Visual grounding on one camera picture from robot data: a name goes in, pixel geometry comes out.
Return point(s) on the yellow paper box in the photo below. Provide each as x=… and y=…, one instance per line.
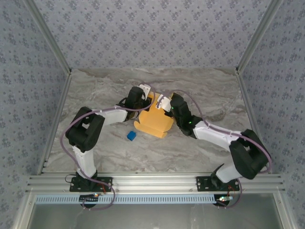
x=152, y=121

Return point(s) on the small blue cube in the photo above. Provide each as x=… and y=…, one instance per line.
x=131, y=136

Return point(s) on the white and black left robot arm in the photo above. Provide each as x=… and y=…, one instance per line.
x=84, y=159

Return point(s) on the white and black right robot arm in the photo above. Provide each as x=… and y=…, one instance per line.
x=212, y=136

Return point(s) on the small circuit board with LEDs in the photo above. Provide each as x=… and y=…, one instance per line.
x=90, y=196
x=224, y=198

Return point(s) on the aluminium table side rail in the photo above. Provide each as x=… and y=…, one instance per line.
x=60, y=105
x=245, y=95

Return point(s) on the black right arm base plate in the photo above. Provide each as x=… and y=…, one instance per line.
x=202, y=183

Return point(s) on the aluminium mounting rail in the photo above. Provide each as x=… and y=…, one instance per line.
x=155, y=183

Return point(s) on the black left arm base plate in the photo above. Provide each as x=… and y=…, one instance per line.
x=104, y=184

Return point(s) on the aluminium frame post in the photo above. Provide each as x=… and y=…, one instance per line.
x=259, y=35
x=47, y=35

